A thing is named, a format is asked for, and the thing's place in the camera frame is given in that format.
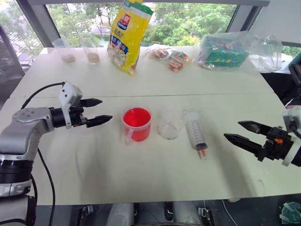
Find thin white cable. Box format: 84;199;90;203
222;199;238;226

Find large clear plastic syringe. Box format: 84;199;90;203
184;110;209;161

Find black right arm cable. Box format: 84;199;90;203
288;117;301;140

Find small clear plastic cup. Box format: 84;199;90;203
157;110;186;140

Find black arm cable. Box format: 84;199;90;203
288;117;301;140
20;81;66;110

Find grey rounded shape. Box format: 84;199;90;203
110;202;135;226
172;201;203;226

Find green and white clutter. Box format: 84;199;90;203
279;201;301;226

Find red snack packets in wrapper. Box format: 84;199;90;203
146;45;193;73

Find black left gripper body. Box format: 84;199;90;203
69;99;88;128

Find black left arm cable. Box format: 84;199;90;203
20;81;66;110

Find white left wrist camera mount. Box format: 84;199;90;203
58;81;83;129

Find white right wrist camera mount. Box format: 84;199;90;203
281;108;301;167

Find green box in plastic bag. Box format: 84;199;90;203
197;31;256;72

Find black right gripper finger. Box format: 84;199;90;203
223;133;266;156
238;121;274;137

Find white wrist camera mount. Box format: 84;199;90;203
281;108;301;167
58;81;83;129

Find red measuring cup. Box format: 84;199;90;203
121;107;152;145

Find yellow snack bag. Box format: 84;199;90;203
107;0;154;76

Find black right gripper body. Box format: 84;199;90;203
257;127;296;162

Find clear cup with powder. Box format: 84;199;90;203
80;34;102;65
52;38;77;64

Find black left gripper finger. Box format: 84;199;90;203
86;114;113;129
82;98;103;109

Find black metal clamp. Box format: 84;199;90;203
198;206;214;226
81;204;94;222

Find dark chair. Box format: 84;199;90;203
281;57;301;106

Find clear plastic container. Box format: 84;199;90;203
248;34;283;73

